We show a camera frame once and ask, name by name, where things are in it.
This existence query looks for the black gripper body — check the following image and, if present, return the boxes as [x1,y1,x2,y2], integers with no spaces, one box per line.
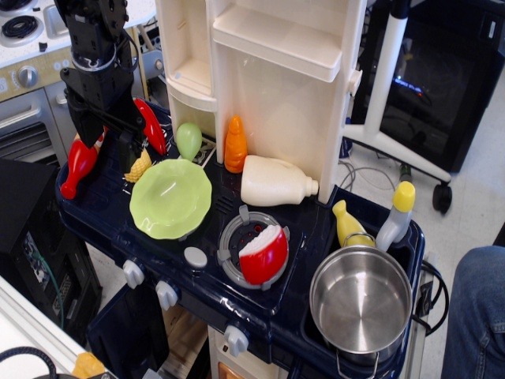
[60,66,137,137]

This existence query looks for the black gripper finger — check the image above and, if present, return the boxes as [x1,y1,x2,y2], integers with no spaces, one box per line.
[118,132,142,174]
[74,114,103,148]

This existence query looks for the red and white toy sushi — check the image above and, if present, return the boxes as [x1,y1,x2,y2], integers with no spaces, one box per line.
[238,225,289,285]

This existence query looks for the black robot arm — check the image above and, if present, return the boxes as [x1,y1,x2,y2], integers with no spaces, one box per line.
[55,1,146,173]

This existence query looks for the stainless steel pot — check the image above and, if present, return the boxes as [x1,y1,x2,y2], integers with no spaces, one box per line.
[309,245,413,378]

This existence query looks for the yellow toy corn cob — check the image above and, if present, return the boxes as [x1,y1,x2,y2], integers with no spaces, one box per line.
[125,149,152,183]

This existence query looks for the red toy ketchup bottle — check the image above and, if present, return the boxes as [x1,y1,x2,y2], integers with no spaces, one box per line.
[60,128,107,200]

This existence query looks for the red toy chili pepper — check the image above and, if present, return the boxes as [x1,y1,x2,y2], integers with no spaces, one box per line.
[134,98,167,156]

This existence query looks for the light green toy pear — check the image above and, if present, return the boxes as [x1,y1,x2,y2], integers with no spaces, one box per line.
[176,122,202,161]

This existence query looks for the light green toy plate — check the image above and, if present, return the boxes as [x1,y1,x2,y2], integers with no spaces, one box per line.
[129,159,212,240]

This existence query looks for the orange toy carrot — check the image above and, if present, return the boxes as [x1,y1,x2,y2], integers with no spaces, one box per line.
[224,115,248,174]

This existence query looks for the grey round toy button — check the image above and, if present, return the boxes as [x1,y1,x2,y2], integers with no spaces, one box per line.
[184,246,208,269]

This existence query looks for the grey left stove knob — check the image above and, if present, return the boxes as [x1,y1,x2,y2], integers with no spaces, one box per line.
[122,260,145,289]

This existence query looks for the grey stove knob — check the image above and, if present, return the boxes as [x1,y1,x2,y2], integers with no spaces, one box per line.
[224,325,249,358]
[155,280,180,311]
[122,260,145,289]

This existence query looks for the cream toy milk bottle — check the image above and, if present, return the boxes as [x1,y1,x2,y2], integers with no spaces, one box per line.
[240,155,319,207]

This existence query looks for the grey toy stove burner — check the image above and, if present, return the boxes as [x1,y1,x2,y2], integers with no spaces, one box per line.
[218,205,290,291]

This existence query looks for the black computer case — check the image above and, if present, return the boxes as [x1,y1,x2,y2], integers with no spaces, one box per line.
[1,159,102,346]

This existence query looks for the grey middle stove knob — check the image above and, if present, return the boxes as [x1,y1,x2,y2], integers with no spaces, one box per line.
[155,280,180,311]

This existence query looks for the cream toy kitchen shelf tower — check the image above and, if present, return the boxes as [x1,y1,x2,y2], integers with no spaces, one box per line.
[155,1,366,203]

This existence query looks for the grey right stove knob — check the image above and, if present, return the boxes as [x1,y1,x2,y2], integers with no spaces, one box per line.
[224,325,249,358]

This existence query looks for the yellow toy on table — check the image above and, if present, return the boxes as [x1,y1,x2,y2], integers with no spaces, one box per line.
[72,352,106,379]

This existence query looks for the yellow toy squeeze bottle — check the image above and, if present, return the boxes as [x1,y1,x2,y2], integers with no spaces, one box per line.
[332,200,375,247]

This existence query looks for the white rolling stand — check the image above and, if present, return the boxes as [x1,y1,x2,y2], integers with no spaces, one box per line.
[342,0,454,215]

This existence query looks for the navy blue toy kitchen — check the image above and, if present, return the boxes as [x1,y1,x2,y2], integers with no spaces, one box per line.
[54,98,426,379]

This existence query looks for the grey bottle with yellow cap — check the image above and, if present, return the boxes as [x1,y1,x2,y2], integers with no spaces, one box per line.
[376,181,416,251]

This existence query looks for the black monitor screen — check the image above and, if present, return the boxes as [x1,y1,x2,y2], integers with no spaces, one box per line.
[350,0,505,174]

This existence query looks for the blue jeans leg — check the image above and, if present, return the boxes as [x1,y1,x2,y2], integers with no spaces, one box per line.
[440,246,504,378]

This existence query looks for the black braided cable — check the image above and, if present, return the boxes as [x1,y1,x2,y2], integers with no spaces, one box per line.
[0,346,58,379]

